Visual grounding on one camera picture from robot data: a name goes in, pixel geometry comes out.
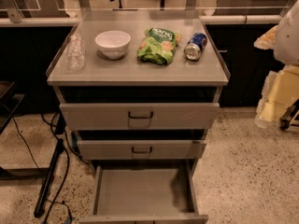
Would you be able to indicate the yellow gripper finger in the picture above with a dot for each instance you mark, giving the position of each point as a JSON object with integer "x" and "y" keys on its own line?
{"x": 280, "y": 91}
{"x": 267, "y": 40}

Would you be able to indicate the blue pepsi can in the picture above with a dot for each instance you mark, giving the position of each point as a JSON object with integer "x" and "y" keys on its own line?
{"x": 195, "y": 46}

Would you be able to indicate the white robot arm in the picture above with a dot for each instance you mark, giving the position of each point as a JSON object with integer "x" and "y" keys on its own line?
{"x": 286, "y": 48}

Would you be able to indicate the grey drawer cabinet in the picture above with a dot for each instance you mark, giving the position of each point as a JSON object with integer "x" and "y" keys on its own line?
{"x": 128, "y": 80}

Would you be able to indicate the grey top drawer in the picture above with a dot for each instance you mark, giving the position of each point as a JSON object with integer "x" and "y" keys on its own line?
{"x": 139, "y": 116}

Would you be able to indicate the grey drawer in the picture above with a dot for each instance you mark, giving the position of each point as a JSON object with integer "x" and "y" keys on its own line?
{"x": 139, "y": 116}
{"x": 141, "y": 149}
{"x": 145, "y": 193}

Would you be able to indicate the grey bottom drawer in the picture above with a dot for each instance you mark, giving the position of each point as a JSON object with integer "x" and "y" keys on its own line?
{"x": 145, "y": 193}

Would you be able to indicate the grey middle drawer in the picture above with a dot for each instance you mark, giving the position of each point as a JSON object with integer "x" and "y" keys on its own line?
{"x": 141, "y": 149}

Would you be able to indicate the black caster wheel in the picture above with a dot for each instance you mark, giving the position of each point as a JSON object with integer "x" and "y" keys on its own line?
{"x": 284, "y": 124}

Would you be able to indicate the green chip bag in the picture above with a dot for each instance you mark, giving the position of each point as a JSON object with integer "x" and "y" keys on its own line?
{"x": 159, "y": 46}

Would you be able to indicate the white ceramic bowl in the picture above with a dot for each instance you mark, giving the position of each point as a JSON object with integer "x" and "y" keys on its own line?
{"x": 113, "y": 44}

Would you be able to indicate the clear plastic bottle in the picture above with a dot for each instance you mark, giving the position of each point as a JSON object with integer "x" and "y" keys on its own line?
{"x": 76, "y": 52}

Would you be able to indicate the black table leg bar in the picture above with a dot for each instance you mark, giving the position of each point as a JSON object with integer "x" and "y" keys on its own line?
{"x": 43, "y": 194}

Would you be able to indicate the black side table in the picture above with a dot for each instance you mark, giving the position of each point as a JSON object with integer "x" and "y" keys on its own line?
{"x": 9, "y": 102}

